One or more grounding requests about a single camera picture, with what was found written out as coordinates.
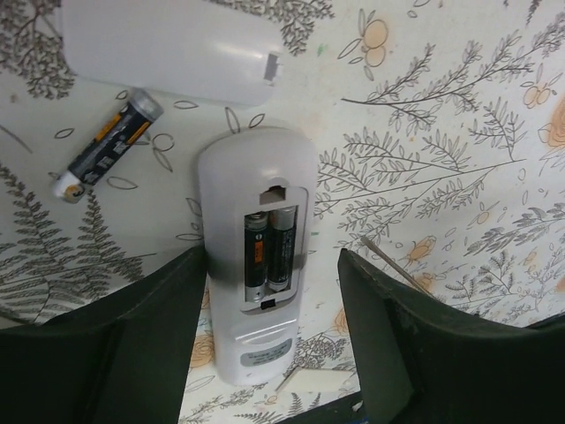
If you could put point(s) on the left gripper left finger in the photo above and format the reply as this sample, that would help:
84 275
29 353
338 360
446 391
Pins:
121 359

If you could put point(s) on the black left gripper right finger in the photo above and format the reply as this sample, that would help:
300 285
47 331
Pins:
422 361

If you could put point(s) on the white battery cover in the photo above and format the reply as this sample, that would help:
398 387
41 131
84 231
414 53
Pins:
306 380

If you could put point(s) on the small white display remote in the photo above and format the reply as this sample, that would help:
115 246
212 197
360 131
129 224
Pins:
257 195

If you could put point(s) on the white small remote cover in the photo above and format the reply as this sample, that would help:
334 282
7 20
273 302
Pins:
193 48

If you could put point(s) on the AAA battery black label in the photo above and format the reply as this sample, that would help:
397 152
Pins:
282 240

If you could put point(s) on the floral table mat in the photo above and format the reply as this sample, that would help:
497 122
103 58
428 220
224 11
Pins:
440 132

